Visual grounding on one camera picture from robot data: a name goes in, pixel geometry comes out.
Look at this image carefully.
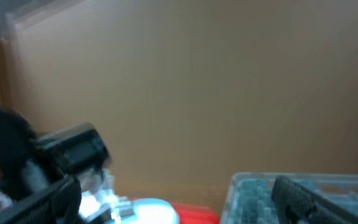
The grey dishwasher rack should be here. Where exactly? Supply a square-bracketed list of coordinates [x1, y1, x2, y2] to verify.
[220, 172, 358, 223]

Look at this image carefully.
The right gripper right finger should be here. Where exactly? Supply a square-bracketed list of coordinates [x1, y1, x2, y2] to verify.
[272, 175, 358, 224]

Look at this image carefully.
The red serving tray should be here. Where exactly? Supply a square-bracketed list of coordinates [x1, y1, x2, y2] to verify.
[170, 202, 219, 224]

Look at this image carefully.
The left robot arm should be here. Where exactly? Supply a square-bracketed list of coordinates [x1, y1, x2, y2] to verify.
[0, 106, 110, 200]

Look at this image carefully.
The light blue plate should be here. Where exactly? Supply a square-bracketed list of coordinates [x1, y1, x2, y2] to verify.
[120, 198, 180, 224]

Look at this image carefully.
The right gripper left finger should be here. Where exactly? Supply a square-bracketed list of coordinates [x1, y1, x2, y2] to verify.
[0, 176, 81, 224]

